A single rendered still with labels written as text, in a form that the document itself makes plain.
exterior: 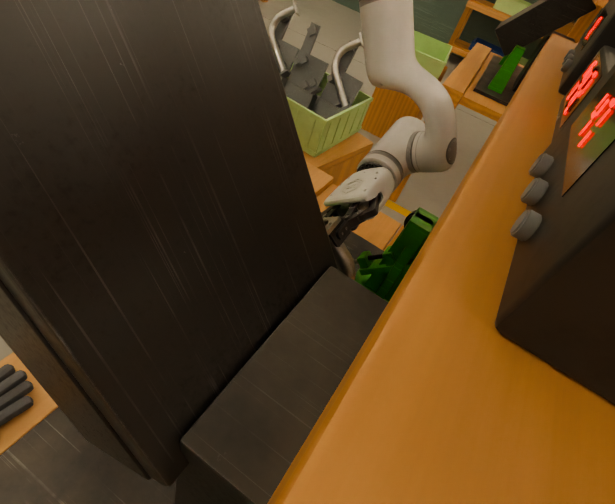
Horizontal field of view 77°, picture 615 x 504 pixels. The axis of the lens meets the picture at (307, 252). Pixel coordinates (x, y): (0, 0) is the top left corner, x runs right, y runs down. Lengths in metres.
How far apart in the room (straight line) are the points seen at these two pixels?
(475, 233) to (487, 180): 0.05
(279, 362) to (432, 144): 0.46
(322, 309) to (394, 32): 0.48
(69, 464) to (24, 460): 0.06
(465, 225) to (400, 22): 0.61
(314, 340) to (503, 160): 0.31
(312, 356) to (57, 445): 0.47
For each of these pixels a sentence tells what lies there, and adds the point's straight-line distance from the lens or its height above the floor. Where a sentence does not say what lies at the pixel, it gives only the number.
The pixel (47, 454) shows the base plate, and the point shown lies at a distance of 0.79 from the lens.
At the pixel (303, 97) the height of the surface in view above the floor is 0.90.
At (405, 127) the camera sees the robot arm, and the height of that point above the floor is 1.32.
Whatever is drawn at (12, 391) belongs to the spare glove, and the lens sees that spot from 0.82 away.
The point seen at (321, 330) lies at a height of 1.24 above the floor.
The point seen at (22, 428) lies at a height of 0.90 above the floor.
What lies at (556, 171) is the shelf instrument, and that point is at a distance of 0.21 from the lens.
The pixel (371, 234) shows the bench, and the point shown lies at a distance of 1.23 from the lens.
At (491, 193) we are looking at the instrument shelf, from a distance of 0.22.
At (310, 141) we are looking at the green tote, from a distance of 1.63.
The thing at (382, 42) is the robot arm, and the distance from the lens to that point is 0.75.
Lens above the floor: 1.63
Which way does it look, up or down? 44 degrees down
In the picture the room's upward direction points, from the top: 21 degrees clockwise
